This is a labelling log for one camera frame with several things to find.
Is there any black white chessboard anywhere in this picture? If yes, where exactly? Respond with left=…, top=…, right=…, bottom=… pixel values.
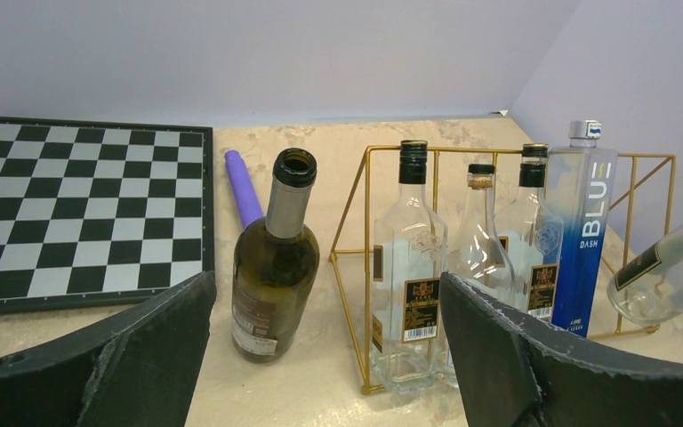
left=0, top=117, right=215, bottom=315

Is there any dark green wine bottle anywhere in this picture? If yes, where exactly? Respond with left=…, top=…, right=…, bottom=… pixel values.
left=231, top=147, right=320, bottom=364

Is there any square clear bottle black cap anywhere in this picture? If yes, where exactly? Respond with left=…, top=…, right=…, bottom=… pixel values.
left=370, top=140, right=448, bottom=393

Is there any blue dash bottle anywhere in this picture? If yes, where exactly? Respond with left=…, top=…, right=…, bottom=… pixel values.
left=545, top=119, right=618, bottom=337

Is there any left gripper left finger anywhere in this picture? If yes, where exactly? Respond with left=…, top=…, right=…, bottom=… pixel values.
left=0, top=271, right=217, bottom=426

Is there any gold wire wine rack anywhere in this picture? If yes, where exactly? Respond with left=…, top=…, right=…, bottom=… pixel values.
left=328, top=144, right=677, bottom=396

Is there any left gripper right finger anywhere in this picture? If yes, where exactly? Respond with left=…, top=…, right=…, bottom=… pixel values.
left=439, top=272, right=683, bottom=426

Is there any clear round glass bottle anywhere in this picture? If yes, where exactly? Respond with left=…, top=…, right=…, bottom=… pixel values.
left=607, top=224, right=683, bottom=326

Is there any purple cylinder tool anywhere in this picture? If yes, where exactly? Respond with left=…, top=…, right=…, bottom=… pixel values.
left=224, top=149, right=263, bottom=228

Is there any round clear bottle cork cap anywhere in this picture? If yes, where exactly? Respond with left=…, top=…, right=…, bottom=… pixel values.
left=446, top=163, right=516, bottom=306

